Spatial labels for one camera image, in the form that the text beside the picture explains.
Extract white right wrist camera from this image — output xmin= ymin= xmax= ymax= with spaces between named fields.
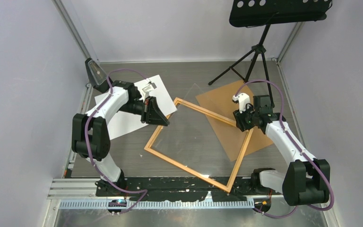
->
xmin=232 ymin=93 xmax=252 ymax=114

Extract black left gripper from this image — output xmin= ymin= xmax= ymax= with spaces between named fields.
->
xmin=119 ymin=96 xmax=169 ymax=126

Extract illustrated photo print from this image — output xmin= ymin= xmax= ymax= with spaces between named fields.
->
xmin=94 ymin=74 xmax=178 ymax=140

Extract clear acrylic sheet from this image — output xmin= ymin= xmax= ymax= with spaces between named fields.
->
xmin=152 ymin=83 xmax=236 ymax=177

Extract orange wooden picture frame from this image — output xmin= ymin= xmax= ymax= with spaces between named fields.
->
xmin=144 ymin=97 xmax=253 ymax=193

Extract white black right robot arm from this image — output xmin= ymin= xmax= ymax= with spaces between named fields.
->
xmin=232 ymin=93 xmax=332 ymax=206

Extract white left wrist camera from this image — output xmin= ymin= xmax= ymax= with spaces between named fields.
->
xmin=141 ymin=82 xmax=156 ymax=100

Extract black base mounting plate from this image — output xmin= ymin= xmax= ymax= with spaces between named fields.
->
xmin=95 ymin=177 xmax=282 ymax=203

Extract black music stand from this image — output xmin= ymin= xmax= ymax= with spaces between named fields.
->
xmin=208 ymin=0 xmax=333 ymax=109

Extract aluminium rail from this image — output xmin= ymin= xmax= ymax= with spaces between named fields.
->
xmin=47 ymin=176 xmax=332 ymax=200

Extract brown backing board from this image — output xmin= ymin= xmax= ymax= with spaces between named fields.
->
xmin=195 ymin=80 xmax=273 ymax=162

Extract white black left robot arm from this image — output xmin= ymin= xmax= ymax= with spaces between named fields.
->
xmin=71 ymin=80 xmax=169 ymax=196

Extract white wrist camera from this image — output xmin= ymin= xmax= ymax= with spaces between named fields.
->
xmin=232 ymin=93 xmax=252 ymax=114
xmin=141 ymin=82 xmax=156 ymax=100

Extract black metronome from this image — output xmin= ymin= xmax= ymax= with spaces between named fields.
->
xmin=85 ymin=58 xmax=110 ymax=94

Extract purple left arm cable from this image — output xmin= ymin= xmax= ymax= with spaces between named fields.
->
xmin=84 ymin=68 xmax=152 ymax=215

